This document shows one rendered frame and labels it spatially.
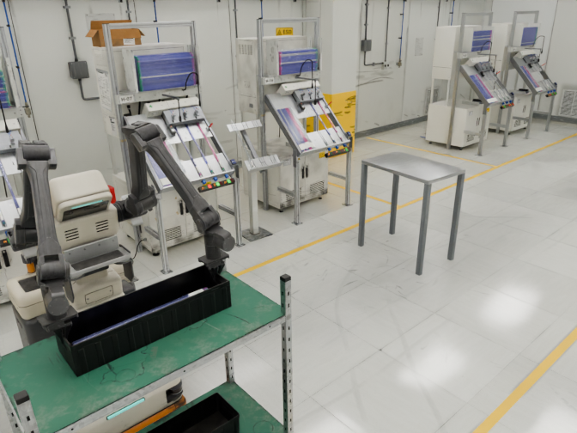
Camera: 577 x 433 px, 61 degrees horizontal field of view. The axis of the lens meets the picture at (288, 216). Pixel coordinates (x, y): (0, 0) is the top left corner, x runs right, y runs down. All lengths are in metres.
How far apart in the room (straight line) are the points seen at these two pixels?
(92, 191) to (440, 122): 6.42
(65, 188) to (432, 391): 2.16
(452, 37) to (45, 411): 7.00
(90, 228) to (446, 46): 6.36
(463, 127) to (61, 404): 6.82
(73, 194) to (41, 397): 0.77
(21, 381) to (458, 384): 2.24
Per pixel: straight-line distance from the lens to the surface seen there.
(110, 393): 1.60
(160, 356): 1.68
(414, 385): 3.01
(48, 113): 5.52
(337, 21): 6.88
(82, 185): 2.08
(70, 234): 2.14
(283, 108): 4.90
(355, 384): 2.96
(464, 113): 7.65
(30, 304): 2.51
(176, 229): 4.41
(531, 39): 9.29
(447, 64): 7.73
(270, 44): 4.94
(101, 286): 2.28
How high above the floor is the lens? 1.97
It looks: 23 degrees down
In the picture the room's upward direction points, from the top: 1 degrees counter-clockwise
